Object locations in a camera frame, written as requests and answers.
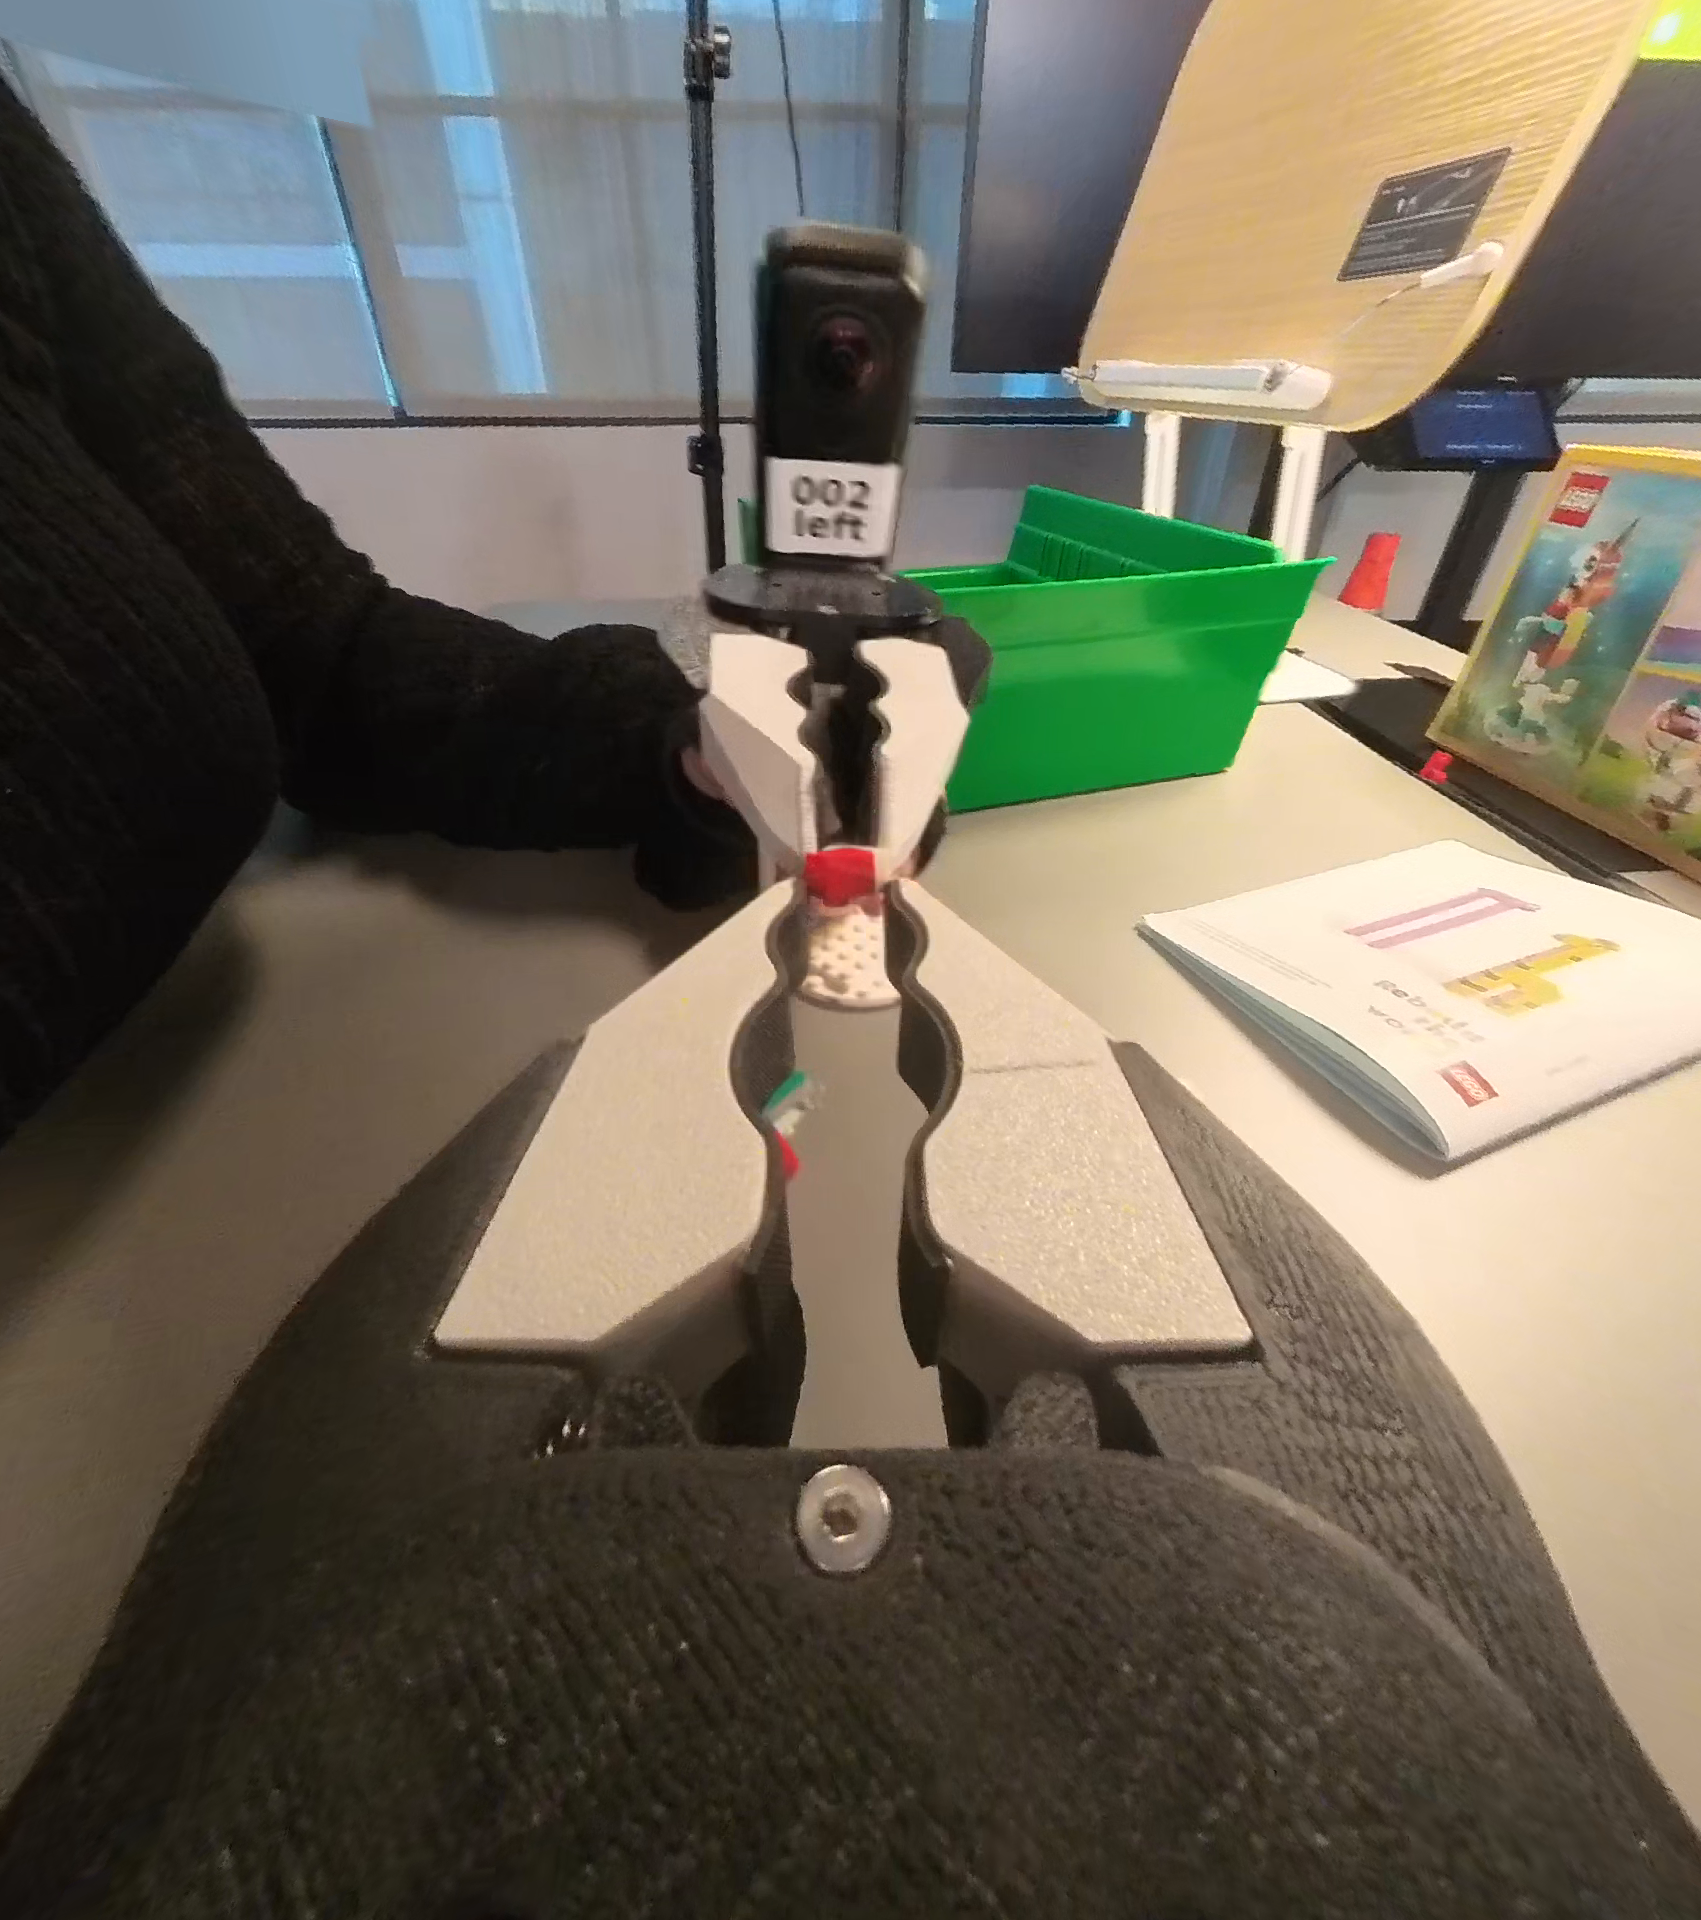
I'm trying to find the small dark monitor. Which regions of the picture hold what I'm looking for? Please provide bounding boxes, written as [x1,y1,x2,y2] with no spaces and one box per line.
[1353,385,1562,475]

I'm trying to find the round white lego plate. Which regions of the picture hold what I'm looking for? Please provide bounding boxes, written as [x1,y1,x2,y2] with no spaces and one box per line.
[794,904,905,1014]

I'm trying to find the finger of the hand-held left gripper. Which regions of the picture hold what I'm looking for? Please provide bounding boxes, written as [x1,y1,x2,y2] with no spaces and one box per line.
[697,622,853,890]
[850,632,978,888]

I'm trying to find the multicolour lego model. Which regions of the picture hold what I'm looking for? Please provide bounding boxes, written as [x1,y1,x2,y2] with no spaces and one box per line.
[757,1064,815,1185]

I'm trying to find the green plastic bin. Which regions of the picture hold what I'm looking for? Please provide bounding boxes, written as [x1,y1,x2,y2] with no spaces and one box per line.
[898,480,1340,817]

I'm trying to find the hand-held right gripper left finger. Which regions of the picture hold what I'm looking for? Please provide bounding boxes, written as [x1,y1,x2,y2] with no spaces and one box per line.
[432,883,810,1363]

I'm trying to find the yellow lego box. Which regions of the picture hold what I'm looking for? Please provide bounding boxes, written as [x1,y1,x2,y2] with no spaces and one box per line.
[1425,439,1701,937]

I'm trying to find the dark display screen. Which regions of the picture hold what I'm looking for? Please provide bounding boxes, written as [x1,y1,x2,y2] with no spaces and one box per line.
[949,0,1701,389]

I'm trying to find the white instruction booklet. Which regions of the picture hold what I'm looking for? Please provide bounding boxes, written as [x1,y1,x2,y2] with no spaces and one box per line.
[1134,837,1701,1172]

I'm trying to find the black light stand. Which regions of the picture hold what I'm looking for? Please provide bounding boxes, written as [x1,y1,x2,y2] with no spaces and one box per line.
[682,0,735,581]

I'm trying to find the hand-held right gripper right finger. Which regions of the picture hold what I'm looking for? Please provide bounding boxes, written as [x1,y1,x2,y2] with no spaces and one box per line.
[888,883,1261,1368]

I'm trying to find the person's left hand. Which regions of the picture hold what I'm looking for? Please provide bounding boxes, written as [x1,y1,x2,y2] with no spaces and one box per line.
[635,636,764,915]

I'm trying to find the window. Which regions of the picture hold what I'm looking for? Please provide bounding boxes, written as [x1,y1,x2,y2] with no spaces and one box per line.
[11,0,986,422]

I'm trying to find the person's black clothing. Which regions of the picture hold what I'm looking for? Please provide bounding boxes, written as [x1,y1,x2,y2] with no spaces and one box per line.
[0,14,284,1249]

